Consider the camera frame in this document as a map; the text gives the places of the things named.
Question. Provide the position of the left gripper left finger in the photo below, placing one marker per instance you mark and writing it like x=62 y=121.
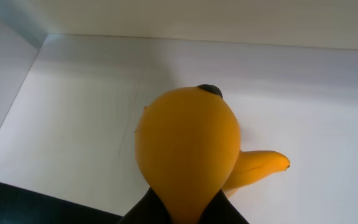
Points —
x=149 y=211

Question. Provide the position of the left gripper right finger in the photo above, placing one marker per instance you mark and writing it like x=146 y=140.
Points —
x=222 y=211

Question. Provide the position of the yellow rubber duck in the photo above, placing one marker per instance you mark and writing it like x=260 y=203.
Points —
x=185 y=146

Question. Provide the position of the white shelf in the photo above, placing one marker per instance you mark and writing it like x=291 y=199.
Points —
x=73 y=109

